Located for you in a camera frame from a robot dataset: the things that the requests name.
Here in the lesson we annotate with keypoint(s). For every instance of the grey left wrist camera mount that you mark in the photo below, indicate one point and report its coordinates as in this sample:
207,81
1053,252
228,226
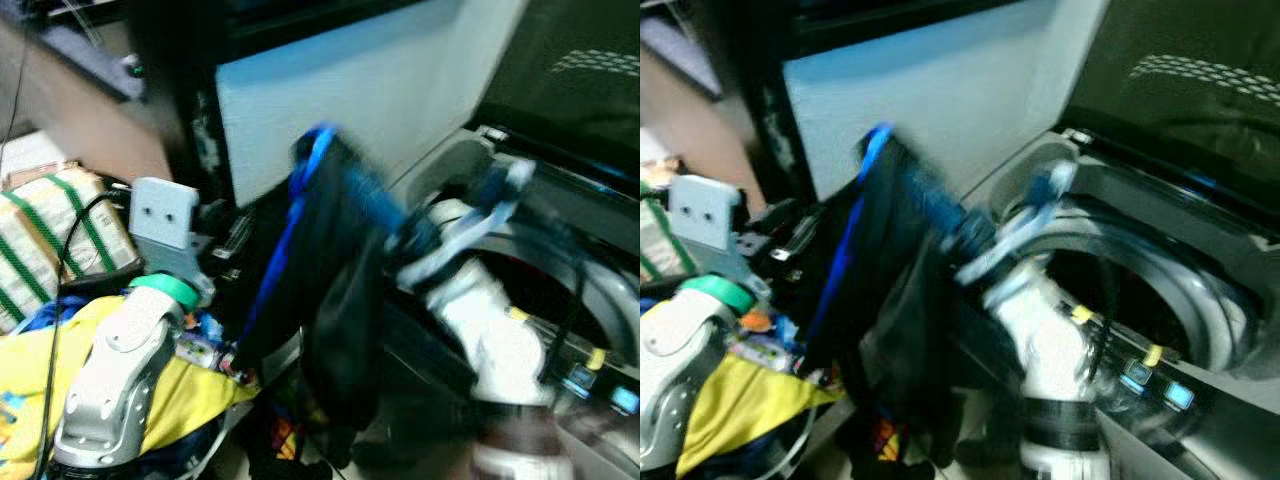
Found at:
702,215
163,215

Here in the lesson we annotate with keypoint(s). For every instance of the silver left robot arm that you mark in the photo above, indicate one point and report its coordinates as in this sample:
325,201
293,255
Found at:
110,380
675,370

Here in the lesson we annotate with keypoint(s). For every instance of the dark glass washer lid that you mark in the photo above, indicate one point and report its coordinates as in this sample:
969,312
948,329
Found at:
1180,90
575,80

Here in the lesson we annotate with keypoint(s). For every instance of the grey top-loading washing machine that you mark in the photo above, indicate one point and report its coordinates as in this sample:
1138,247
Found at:
1200,300
600,300

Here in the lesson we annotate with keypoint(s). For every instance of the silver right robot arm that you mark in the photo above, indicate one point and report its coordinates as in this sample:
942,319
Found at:
1050,345
495,335

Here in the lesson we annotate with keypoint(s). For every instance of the dark garment with cube print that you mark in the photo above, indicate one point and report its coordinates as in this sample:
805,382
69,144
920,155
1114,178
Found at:
885,438
280,435

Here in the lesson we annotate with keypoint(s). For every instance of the black garment with blue trim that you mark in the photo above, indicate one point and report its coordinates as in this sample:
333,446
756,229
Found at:
335,250
895,260

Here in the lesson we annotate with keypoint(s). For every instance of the colourful patterned cloth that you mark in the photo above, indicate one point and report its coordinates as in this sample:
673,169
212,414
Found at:
205,345
765,335

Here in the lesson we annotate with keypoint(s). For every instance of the yellow garment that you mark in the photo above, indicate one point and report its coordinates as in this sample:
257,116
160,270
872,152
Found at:
190,400
745,400

